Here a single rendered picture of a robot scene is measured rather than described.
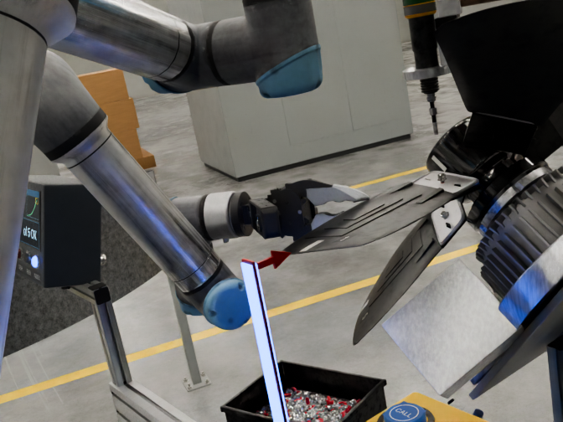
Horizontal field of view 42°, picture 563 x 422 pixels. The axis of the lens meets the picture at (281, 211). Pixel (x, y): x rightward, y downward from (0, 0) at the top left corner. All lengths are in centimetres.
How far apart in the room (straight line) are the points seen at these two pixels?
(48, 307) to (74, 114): 176
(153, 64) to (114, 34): 8
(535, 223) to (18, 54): 74
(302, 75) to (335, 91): 658
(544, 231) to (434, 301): 18
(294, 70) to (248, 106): 627
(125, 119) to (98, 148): 796
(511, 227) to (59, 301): 194
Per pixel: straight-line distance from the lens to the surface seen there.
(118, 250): 285
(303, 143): 729
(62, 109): 96
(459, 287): 108
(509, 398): 284
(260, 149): 714
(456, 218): 116
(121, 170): 99
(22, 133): 45
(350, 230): 95
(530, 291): 100
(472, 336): 106
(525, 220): 102
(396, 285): 122
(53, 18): 48
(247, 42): 81
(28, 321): 264
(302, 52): 80
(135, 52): 77
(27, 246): 146
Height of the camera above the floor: 146
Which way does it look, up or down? 15 degrees down
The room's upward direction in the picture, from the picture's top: 11 degrees counter-clockwise
